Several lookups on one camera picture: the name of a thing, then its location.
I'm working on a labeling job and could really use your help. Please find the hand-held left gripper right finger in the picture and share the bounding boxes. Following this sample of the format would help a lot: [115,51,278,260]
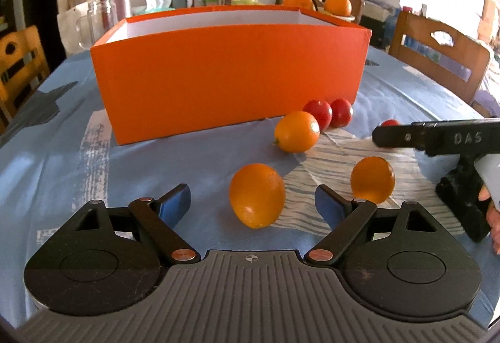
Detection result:
[304,184,450,266]

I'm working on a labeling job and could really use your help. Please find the round orange with stem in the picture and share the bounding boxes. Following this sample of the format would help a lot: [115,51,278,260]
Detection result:
[273,111,321,154]

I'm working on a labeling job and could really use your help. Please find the orange cardboard box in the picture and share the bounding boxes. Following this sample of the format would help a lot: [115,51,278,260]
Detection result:
[90,4,371,146]

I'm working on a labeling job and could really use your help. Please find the wooden chair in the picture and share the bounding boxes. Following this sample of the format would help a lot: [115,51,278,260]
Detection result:
[388,10,493,106]
[0,25,51,133]

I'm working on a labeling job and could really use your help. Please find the clear glass mug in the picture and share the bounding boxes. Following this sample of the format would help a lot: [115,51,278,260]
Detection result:
[75,0,119,52]

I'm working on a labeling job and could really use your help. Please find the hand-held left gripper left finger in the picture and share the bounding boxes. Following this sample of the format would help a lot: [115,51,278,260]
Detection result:
[55,184,202,265]

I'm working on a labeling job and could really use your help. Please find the blue star print tablecloth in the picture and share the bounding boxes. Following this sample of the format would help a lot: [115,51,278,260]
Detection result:
[0,44,500,328]

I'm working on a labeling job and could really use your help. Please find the large oval orange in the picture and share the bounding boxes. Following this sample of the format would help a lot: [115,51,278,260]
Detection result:
[229,163,287,230]

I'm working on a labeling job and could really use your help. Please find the white plate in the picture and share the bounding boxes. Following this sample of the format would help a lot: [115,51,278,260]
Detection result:
[314,7,357,22]

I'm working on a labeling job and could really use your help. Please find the tissue box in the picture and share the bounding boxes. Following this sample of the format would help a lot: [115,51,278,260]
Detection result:
[133,0,174,12]

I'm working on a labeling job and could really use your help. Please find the small orange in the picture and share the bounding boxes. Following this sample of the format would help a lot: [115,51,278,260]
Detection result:
[350,156,396,205]

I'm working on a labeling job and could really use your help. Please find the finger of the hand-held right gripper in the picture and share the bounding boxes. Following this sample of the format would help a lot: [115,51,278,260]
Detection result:
[372,120,426,151]

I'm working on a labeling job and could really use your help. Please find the person's right hand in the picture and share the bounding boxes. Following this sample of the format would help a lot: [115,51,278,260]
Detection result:
[478,186,500,255]

